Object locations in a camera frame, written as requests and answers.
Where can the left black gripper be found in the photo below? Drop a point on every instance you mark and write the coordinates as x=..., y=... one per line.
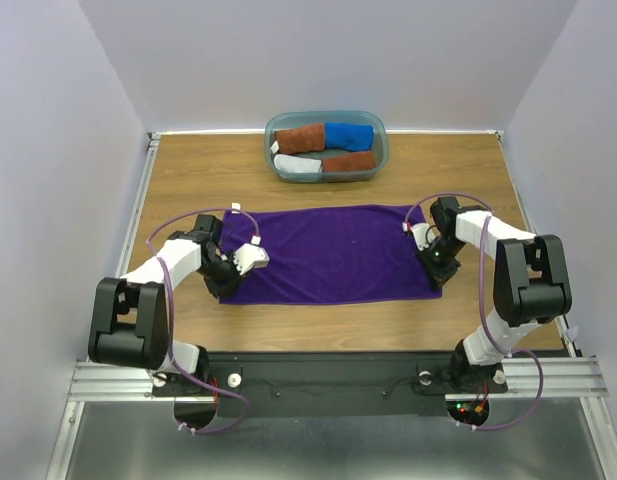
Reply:
x=225, y=287

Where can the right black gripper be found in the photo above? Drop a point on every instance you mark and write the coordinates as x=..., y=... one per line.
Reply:
x=438, y=274

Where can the purple towel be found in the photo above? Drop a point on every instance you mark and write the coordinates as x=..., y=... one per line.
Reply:
x=330, y=256

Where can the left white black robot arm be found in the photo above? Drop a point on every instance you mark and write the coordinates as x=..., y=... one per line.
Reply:
x=131, y=323

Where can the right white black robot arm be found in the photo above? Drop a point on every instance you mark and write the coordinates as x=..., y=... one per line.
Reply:
x=531, y=284

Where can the white rolled towel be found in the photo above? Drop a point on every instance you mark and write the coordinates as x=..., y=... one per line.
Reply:
x=297, y=165

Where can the lower brown rolled towel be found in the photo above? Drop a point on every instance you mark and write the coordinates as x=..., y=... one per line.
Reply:
x=349, y=162

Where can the brown rolled towel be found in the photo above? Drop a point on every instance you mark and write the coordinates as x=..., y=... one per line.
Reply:
x=349, y=162
x=304, y=139

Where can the blue rolled towel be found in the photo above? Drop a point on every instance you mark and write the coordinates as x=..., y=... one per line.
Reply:
x=349, y=137

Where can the upper brown rolled towel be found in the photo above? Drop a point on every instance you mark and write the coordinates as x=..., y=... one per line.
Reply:
x=304, y=139

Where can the teal plastic bin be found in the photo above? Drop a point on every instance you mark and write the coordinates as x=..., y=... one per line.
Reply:
x=291, y=120

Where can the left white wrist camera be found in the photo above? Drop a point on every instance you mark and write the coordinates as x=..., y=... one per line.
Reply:
x=250, y=256

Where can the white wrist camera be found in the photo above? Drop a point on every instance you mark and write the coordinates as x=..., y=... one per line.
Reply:
x=419, y=232
x=250, y=256

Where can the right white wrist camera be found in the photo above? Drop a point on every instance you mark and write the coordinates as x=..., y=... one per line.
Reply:
x=419, y=232

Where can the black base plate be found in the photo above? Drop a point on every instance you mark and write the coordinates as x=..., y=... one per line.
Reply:
x=279, y=385

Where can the aluminium frame rail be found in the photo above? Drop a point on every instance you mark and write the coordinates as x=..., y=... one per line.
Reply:
x=549, y=425

